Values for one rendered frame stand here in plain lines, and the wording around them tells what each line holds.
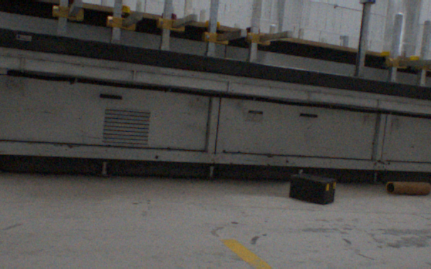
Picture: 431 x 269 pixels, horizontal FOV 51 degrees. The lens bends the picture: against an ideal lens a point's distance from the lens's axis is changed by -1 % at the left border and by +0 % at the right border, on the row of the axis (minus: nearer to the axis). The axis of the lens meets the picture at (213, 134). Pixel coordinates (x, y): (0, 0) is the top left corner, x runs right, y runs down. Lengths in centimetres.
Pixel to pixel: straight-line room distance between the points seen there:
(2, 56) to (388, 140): 250
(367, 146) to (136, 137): 163
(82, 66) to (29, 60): 24
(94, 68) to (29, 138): 52
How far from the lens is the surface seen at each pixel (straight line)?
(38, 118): 251
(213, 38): 243
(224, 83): 248
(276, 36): 239
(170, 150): 261
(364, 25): 297
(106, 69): 231
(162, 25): 235
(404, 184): 310
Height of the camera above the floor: 47
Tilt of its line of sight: 4 degrees down
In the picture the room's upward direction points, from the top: 6 degrees clockwise
